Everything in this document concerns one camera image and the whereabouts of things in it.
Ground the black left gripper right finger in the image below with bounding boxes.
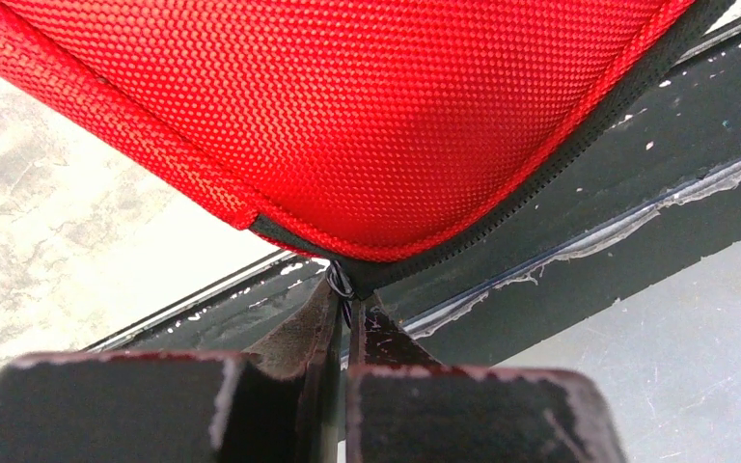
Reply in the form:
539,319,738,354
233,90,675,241
344,298,626,462

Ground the red medicine kit case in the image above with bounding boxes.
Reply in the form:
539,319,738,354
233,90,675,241
0,1,728,296

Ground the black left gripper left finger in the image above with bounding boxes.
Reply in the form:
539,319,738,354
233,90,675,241
0,282,342,462

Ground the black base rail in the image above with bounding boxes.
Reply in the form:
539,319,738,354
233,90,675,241
378,17,741,365

